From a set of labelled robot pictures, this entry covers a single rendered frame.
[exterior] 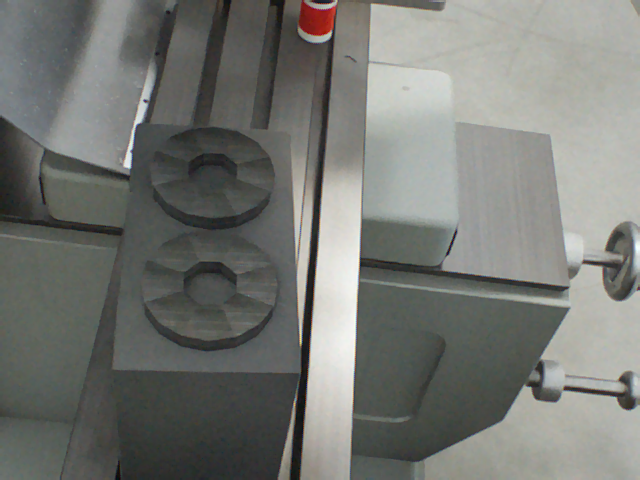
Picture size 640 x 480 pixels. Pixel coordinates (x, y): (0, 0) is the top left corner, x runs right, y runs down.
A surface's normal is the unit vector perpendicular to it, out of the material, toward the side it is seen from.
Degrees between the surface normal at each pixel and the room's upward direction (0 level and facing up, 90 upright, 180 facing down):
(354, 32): 0
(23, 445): 0
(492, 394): 90
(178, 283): 0
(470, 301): 90
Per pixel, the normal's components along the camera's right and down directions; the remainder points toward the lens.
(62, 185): -0.06, 0.78
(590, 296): 0.13, -0.61
